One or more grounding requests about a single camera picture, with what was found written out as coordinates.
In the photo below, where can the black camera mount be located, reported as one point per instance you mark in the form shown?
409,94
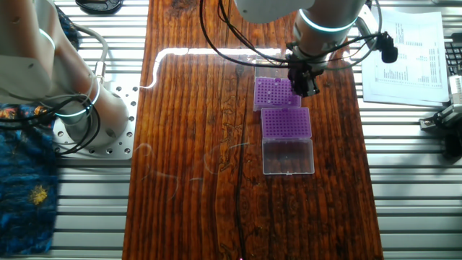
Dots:
454,146

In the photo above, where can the brown wooden board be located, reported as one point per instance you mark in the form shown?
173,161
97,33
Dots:
187,144

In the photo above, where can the printed white paper sheet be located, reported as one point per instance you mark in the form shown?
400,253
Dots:
415,90

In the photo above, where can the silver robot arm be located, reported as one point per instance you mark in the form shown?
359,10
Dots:
32,54

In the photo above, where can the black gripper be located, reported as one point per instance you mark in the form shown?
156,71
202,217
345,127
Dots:
300,72

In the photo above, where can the blue starry patterned cloth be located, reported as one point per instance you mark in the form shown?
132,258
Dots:
25,202

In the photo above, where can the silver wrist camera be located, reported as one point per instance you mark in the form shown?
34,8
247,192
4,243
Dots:
366,26

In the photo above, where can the black keyboard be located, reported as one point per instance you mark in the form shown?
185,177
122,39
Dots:
455,57

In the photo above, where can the purple pipette tip box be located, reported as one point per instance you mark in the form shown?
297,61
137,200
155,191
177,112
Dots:
270,92
285,122

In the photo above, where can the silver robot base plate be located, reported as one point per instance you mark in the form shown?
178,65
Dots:
124,150

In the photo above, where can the white ribbed block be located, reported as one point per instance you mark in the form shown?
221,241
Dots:
456,90

